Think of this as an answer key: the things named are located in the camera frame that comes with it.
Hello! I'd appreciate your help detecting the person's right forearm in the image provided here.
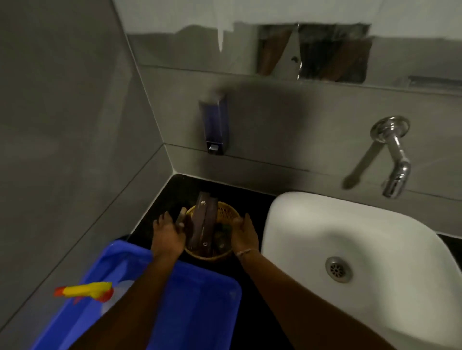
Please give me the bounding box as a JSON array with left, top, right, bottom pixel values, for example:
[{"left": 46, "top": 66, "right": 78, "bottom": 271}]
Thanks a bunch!
[{"left": 236, "top": 250, "right": 398, "bottom": 350}]

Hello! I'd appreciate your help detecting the round woven basket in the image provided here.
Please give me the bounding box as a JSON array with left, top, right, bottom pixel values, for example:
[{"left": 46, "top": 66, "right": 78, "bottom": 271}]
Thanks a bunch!
[{"left": 180, "top": 201, "right": 242, "bottom": 261}]

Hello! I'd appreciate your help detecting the blue plastic tub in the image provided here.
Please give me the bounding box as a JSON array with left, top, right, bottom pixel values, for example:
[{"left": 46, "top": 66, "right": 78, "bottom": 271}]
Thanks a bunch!
[{"left": 31, "top": 239, "right": 243, "bottom": 350}]

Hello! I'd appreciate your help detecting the person's left hand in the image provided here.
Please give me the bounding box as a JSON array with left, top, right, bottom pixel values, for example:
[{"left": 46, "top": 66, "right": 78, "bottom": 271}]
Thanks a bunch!
[{"left": 150, "top": 211, "right": 187, "bottom": 261}]

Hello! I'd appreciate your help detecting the wall mirror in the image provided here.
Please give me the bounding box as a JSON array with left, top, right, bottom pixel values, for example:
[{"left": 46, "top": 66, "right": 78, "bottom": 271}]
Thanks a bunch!
[{"left": 112, "top": 0, "right": 462, "bottom": 96}]

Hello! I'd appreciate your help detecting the spray bottle with yellow trigger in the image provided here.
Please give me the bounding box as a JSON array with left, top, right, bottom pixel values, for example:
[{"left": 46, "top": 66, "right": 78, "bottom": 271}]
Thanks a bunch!
[{"left": 54, "top": 280, "right": 138, "bottom": 315}]

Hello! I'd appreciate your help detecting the white ceramic sink basin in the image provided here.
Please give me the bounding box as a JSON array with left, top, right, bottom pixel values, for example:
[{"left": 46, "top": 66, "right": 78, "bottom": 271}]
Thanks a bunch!
[{"left": 260, "top": 191, "right": 462, "bottom": 350}]

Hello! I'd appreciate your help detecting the tall brown sachet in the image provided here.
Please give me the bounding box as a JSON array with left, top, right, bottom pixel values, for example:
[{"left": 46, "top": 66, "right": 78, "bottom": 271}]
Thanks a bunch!
[
  {"left": 202, "top": 197, "right": 219, "bottom": 254},
  {"left": 186, "top": 191, "right": 211, "bottom": 252}
]

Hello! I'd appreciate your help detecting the small dark packet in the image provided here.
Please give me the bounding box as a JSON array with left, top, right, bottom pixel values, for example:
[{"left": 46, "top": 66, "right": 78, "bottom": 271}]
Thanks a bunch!
[{"left": 214, "top": 224, "right": 232, "bottom": 250}]

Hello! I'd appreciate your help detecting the person's left forearm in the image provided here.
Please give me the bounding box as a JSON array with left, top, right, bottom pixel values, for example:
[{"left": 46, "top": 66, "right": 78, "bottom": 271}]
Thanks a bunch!
[{"left": 77, "top": 250, "right": 185, "bottom": 350}]

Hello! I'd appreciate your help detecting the person's right hand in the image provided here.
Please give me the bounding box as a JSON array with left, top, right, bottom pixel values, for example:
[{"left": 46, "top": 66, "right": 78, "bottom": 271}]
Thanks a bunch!
[{"left": 231, "top": 213, "right": 260, "bottom": 254}]

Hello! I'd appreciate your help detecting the metal sink drain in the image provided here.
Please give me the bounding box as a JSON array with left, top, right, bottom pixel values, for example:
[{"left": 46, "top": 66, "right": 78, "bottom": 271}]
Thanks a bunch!
[{"left": 325, "top": 256, "right": 354, "bottom": 284}]

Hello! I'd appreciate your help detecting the blue wall soap dispenser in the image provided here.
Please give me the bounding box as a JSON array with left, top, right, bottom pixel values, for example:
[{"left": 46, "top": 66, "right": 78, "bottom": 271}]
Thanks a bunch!
[{"left": 198, "top": 94, "right": 230, "bottom": 156}]

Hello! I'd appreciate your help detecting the chrome wall faucet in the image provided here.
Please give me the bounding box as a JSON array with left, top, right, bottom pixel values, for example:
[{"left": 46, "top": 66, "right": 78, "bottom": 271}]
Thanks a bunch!
[{"left": 370, "top": 115, "right": 412, "bottom": 199}]

